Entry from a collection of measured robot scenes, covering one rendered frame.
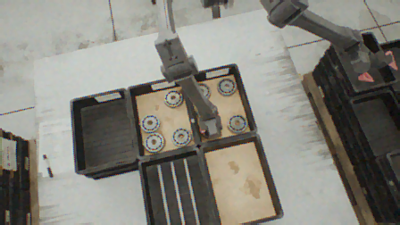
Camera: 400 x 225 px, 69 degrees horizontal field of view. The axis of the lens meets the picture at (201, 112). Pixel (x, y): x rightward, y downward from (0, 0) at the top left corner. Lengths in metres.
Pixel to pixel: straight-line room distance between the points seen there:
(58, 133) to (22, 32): 1.69
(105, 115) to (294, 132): 1.05
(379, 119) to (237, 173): 1.20
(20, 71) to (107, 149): 1.72
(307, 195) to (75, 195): 1.23
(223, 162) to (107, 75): 0.92
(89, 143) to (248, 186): 0.85
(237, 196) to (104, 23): 2.19
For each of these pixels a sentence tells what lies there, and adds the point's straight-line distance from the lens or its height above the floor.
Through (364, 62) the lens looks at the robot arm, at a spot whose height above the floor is 1.34.
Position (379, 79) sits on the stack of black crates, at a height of 0.49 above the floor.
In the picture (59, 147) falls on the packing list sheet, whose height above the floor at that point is 0.70.
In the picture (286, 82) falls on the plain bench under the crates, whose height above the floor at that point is 0.70.
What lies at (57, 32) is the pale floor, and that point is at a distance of 3.22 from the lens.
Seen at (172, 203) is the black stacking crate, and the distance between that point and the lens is 1.49.
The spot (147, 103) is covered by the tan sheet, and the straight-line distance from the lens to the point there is 1.63.
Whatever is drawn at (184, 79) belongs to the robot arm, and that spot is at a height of 1.45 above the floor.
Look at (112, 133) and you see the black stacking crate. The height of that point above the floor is 0.83.
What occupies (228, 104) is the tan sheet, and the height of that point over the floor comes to 0.83.
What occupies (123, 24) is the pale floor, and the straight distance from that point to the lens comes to 3.03.
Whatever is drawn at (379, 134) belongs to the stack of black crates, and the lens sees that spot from 2.30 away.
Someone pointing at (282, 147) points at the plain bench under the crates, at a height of 0.70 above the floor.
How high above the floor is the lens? 2.30
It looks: 69 degrees down
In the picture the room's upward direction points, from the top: 6 degrees counter-clockwise
